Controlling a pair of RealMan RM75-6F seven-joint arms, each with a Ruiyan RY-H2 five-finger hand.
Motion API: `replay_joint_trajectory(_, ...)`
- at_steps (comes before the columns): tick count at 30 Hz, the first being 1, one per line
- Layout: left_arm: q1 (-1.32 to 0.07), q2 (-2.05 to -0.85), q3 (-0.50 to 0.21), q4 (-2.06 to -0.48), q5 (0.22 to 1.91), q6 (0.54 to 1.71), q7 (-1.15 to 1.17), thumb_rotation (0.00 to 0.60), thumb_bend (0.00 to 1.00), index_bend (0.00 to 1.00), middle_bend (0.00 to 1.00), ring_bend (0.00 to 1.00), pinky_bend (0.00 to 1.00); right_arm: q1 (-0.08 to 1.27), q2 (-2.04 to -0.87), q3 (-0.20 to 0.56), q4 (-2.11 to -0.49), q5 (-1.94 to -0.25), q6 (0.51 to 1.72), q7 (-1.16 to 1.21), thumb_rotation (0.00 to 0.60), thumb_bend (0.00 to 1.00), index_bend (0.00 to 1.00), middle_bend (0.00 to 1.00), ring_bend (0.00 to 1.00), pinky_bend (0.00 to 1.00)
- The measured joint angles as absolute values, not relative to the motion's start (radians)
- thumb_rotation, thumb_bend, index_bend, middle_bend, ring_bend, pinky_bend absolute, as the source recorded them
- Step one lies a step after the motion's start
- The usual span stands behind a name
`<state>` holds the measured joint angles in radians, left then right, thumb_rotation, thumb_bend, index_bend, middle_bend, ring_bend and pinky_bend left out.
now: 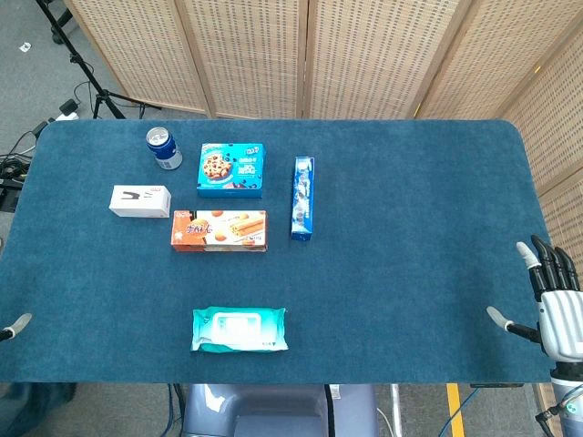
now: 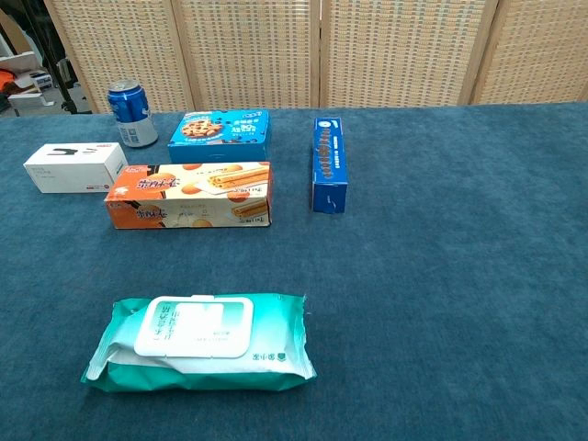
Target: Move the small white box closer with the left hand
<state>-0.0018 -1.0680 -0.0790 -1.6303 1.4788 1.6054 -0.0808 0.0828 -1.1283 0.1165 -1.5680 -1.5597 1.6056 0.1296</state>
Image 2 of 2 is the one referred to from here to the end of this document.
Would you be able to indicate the small white box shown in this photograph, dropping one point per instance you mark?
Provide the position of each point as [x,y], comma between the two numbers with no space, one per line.
[69,168]

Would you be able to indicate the long dark blue box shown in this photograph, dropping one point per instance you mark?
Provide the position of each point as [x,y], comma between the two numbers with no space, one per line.
[329,165]

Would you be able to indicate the orange egg roll box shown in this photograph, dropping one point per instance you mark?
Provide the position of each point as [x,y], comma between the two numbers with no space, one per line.
[193,193]

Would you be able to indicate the blue cookie box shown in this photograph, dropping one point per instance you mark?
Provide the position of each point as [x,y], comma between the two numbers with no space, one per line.
[220,133]

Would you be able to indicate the teal table cloth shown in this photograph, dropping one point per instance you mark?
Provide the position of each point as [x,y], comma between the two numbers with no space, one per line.
[413,275]

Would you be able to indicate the green wet wipes pack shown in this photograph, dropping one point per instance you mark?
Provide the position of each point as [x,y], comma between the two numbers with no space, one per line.
[197,340]

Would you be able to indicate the woven folding screen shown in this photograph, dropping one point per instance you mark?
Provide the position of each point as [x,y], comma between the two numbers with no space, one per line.
[321,50]

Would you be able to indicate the blue drink can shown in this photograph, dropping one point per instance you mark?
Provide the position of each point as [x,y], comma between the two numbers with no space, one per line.
[132,117]

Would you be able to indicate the black tripod stand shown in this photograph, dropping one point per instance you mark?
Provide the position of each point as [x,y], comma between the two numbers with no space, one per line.
[53,59]

